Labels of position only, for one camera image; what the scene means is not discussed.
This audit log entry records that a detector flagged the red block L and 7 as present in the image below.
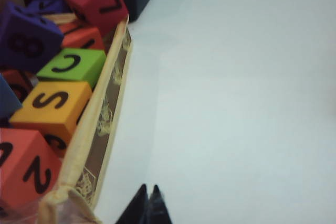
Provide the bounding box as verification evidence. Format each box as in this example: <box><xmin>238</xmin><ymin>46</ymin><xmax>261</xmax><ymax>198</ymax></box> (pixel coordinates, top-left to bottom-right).
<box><xmin>60</xmin><ymin>0</ymin><xmax>130</xmax><ymax>37</ymax></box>

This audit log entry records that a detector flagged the red block 2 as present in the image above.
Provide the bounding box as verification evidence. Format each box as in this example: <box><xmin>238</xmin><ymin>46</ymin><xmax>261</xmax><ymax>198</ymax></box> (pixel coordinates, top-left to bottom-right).
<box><xmin>0</xmin><ymin>128</ymin><xmax>62</xmax><ymax>212</ymax></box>

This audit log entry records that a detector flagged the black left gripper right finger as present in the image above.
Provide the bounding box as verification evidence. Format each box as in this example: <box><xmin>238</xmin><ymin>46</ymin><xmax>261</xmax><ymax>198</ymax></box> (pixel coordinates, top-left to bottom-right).
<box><xmin>146</xmin><ymin>184</ymin><xmax>173</xmax><ymax>224</ymax></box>

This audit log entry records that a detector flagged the green block C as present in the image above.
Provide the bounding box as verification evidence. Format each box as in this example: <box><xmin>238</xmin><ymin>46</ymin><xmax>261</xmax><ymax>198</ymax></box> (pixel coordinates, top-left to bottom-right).
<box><xmin>36</xmin><ymin>47</ymin><xmax>107</xmax><ymax>90</ymax></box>

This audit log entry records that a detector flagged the orange block S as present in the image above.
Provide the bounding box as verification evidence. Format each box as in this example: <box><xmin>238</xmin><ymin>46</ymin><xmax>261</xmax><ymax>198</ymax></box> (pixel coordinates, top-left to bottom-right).
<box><xmin>9</xmin><ymin>81</ymin><xmax>93</xmax><ymax>158</ymax></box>

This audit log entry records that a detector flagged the dark red block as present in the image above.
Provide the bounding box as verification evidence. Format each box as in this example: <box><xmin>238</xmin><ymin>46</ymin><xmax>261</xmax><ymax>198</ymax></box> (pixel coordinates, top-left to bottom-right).
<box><xmin>1</xmin><ymin>69</ymin><xmax>35</xmax><ymax>104</ymax></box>

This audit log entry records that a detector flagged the cream patterned block tray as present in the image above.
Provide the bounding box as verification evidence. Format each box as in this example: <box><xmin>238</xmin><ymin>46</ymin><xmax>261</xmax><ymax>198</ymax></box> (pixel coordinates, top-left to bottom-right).
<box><xmin>38</xmin><ymin>15</ymin><xmax>134</xmax><ymax>224</ymax></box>

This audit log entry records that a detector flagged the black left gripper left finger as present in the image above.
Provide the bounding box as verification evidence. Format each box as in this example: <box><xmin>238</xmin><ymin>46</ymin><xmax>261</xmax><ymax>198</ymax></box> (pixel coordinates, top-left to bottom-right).
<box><xmin>114</xmin><ymin>184</ymin><xmax>148</xmax><ymax>224</ymax></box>

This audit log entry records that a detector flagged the violet block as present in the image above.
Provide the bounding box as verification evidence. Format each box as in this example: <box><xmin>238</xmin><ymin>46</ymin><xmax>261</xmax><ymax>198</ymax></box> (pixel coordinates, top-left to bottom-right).
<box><xmin>26</xmin><ymin>0</ymin><xmax>69</xmax><ymax>15</ymax></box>

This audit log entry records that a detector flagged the red-orange block with 1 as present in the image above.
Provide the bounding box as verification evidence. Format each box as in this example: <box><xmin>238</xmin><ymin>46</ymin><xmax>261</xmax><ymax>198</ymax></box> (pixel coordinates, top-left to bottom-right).
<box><xmin>61</xmin><ymin>23</ymin><xmax>106</xmax><ymax>52</ymax></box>

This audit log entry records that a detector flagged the blue block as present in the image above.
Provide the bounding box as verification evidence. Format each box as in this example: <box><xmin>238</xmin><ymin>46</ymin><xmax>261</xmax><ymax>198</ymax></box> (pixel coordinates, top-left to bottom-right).
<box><xmin>0</xmin><ymin>73</ymin><xmax>23</xmax><ymax>120</ymax></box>

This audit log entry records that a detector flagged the purple block 8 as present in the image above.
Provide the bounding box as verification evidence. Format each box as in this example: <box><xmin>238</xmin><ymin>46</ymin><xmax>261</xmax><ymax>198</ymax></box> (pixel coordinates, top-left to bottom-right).
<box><xmin>0</xmin><ymin>1</ymin><xmax>65</xmax><ymax>74</ymax></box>

